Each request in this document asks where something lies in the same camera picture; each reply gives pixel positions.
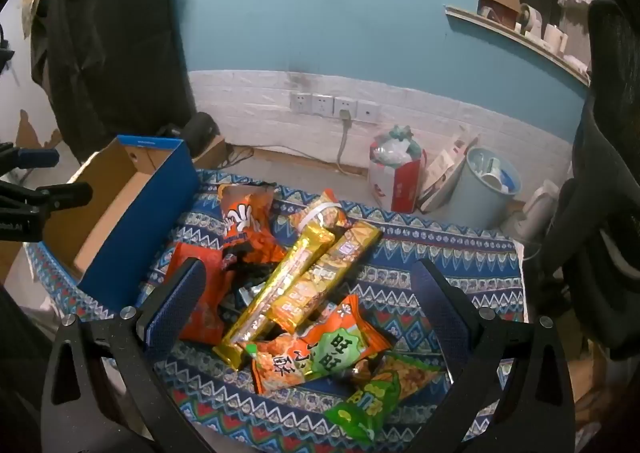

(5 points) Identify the blue cardboard box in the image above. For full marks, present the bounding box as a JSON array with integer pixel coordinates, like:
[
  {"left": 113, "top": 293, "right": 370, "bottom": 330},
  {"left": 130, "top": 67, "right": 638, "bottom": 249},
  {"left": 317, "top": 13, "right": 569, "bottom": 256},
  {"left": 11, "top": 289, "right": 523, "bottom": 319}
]
[{"left": 42, "top": 134, "right": 201, "bottom": 314}]

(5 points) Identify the small brown cardboard box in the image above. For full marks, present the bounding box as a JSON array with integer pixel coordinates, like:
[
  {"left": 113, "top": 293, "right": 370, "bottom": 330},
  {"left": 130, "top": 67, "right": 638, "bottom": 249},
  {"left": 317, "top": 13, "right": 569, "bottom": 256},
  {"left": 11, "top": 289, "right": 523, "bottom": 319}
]
[{"left": 192, "top": 136, "right": 229, "bottom": 169}]

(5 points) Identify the tape roll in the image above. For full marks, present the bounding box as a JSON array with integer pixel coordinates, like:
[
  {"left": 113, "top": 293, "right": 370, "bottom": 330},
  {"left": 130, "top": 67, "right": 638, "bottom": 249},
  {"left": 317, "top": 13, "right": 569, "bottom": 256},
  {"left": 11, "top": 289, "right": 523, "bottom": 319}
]
[{"left": 517, "top": 3, "right": 544, "bottom": 37}]

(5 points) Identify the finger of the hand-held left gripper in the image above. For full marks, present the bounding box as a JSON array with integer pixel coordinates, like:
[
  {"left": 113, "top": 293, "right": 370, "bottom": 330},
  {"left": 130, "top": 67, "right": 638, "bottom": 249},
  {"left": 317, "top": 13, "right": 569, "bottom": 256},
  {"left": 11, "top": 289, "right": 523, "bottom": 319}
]
[
  {"left": 0, "top": 142, "right": 60, "bottom": 179},
  {"left": 0, "top": 182, "right": 94, "bottom": 221}
]

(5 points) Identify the silver black snack packet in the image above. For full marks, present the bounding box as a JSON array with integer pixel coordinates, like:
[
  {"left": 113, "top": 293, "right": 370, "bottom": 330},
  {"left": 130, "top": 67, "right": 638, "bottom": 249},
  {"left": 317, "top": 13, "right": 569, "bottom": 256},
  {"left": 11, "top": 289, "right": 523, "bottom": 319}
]
[{"left": 220, "top": 280, "right": 268, "bottom": 321}]

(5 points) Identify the red and white bag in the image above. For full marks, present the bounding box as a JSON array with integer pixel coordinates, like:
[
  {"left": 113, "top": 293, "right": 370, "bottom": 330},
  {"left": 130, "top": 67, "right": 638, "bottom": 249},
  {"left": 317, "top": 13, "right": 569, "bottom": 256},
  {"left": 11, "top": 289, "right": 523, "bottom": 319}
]
[{"left": 369, "top": 126, "right": 429, "bottom": 214}]

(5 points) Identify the grey power cable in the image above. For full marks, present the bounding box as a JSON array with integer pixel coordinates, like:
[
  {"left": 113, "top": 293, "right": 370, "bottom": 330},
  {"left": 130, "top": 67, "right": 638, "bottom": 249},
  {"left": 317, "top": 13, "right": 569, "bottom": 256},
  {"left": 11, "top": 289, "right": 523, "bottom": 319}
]
[{"left": 335, "top": 109, "right": 367, "bottom": 177}]

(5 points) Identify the orange and green snack packet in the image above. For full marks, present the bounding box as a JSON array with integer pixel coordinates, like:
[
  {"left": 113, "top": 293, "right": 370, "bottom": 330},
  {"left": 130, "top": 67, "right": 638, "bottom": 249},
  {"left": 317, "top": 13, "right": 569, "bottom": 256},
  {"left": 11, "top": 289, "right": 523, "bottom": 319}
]
[{"left": 240, "top": 295, "right": 393, "bottom": 395}]

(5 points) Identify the black cloth cover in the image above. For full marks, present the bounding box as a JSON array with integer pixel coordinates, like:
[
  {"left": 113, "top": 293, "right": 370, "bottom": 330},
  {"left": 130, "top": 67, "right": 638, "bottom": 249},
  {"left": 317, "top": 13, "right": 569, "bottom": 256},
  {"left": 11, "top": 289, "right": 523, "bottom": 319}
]
[{"left": 30, "top": 0, "right": 196, "bottom": 164}]

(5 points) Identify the white kettle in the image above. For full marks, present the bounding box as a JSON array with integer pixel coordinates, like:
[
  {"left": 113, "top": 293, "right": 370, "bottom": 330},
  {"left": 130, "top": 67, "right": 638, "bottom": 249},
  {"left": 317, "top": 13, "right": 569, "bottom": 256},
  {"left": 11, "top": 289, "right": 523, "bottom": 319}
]
[{"left": 501, "top": 180, "right": 561, "bottom": 242}]

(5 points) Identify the small orange white-striped packet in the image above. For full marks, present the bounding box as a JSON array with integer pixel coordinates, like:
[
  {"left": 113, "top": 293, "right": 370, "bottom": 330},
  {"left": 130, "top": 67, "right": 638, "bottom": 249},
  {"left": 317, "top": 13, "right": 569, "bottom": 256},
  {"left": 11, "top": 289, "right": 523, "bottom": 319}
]
[{"left": 287, "top": 189, "right": 351, "bottom": 239}]

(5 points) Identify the white cup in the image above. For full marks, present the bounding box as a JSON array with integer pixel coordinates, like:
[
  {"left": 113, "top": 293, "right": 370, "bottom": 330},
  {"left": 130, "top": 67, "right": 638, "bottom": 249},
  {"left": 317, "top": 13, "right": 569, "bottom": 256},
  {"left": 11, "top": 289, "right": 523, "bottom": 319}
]
[{"left": 544, "top": 24, "right": 569, "bottom": 57}]

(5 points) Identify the light blue bin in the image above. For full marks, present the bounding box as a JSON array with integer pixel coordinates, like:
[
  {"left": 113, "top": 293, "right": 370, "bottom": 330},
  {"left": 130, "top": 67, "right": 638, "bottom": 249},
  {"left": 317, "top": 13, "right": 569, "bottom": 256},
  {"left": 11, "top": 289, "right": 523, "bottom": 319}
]
[{"left": 445, "top": 147, "right": 523, "bottom": 230}]

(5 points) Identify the slim gold snack packet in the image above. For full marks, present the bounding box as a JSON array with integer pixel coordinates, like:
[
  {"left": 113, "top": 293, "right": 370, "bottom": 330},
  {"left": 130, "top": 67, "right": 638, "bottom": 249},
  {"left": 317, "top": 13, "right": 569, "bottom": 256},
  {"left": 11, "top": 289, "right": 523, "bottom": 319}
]
[{"left": 212, "top": 228, "right": 336, "bottom": 373}]

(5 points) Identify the white paper bag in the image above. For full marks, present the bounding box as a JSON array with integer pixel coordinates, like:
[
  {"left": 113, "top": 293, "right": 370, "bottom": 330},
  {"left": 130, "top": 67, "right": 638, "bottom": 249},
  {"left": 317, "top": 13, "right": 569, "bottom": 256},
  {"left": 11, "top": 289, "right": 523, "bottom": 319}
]
[{"left": 417, "top": 133, "right": 481, "bottom": 214}]

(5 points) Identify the orange bag with white figure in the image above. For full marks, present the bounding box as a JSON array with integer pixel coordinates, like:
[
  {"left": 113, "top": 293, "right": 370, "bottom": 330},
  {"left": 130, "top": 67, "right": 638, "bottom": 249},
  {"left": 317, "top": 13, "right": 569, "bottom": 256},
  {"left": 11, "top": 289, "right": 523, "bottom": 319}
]
[{"left": 217, "top": 183, "right": 288, "bottom": 279}]

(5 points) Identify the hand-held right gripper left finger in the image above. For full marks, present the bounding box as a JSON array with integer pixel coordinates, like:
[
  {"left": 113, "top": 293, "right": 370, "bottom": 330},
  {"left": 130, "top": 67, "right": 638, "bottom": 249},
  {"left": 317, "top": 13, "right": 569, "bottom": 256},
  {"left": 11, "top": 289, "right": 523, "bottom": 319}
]
[{"left": 40, "top": 257, "right": 208, "bottom": 453}]

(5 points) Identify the red-orange snack packet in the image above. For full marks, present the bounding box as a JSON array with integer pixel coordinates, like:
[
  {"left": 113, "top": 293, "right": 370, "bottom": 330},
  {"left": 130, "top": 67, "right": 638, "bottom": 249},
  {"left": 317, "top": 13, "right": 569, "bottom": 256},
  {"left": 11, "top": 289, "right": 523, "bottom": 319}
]
[{"left": 162, "top": 242, "right": 236, "bottom": 346}]

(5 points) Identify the white wall shelf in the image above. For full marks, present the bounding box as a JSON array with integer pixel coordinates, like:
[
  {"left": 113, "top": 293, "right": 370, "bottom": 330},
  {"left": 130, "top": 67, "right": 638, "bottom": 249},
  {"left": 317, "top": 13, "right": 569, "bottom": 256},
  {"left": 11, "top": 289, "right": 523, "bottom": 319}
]
[{"left": 445, "top": 6, "right": 592, "bottom": 87}]

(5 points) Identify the black office chair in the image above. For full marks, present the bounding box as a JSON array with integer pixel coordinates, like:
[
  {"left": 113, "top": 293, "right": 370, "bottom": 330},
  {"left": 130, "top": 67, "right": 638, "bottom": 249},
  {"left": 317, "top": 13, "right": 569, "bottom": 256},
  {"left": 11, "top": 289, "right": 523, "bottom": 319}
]
[{"left": 542, "top": 0, "right": 640, "bottom": 361}]

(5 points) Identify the open cardboard box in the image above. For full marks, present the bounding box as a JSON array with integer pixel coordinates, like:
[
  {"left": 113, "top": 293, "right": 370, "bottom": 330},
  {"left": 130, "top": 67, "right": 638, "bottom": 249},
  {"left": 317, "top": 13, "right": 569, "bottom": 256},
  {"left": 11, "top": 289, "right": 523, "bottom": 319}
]
[{"left": 481, "top": 0, "right": 529, "bottom": 30}]

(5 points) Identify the long yellow snack packet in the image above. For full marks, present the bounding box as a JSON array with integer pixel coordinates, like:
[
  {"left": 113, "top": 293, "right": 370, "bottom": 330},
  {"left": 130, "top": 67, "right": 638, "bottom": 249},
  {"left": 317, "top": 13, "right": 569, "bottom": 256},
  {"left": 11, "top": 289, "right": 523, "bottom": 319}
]
[{"left": 265, "top": 220, "right": 383, "bottom": 334}]

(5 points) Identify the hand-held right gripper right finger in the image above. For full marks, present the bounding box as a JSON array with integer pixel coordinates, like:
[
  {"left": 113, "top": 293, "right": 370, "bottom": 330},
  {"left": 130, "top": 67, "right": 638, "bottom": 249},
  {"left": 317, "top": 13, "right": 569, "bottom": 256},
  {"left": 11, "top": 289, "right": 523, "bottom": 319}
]
[{"left": 405, "top": 258, "right": 576, "bottom": 453}]

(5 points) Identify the black round device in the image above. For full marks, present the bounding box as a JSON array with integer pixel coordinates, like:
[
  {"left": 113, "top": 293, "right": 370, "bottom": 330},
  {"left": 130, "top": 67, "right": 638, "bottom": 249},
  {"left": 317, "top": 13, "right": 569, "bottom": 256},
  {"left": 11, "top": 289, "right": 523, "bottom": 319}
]
[{"left": 182, "top": 112, "right": 218, "bottom": 154}]

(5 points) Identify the blue patterned blanket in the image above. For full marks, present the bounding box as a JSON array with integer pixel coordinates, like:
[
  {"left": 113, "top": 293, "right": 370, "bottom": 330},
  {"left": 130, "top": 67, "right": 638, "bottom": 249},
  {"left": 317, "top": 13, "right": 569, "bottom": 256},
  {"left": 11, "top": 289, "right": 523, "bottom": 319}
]
[{"left": 25, "top": 168, "right": 531, "bottom": 453}]

